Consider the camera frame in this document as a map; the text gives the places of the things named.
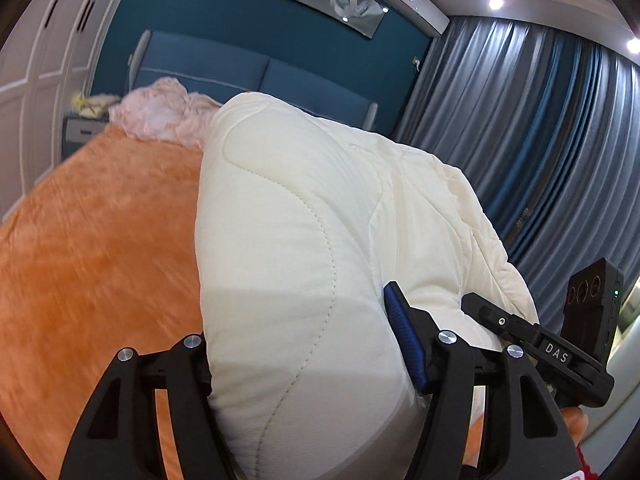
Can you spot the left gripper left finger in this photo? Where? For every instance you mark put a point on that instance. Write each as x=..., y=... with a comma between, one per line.
x=117, y=435

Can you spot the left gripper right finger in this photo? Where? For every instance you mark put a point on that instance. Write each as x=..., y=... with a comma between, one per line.
x=524, y=435

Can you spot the white quilted jacket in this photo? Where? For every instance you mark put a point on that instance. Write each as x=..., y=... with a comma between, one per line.
x=301, y=223

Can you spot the person right hand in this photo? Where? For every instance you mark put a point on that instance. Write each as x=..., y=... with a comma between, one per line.
x=576, y=421

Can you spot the orange plush bedspread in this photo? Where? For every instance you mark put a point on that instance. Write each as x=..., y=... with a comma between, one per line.
x=98, y=257

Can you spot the grey blue curtain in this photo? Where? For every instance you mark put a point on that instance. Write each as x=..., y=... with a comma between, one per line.
x=545, y=125

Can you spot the grey nightstand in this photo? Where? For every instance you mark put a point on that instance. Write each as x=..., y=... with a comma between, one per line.
x=78, y=131

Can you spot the yellowish cloth on nightstand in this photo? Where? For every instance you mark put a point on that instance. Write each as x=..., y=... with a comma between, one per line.
x=92, y=107

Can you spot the blue upholstered headboard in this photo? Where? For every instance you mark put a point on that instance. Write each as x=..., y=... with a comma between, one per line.
x=222, y=71

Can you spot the white panelled wardrobe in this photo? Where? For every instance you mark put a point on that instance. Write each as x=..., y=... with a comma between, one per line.
x=49, y=57

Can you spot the white air conditioner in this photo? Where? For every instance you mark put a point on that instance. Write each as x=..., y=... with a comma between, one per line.
x=424, y=14

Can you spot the black camera box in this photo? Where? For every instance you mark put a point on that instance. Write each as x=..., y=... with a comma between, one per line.
x=592, y=307

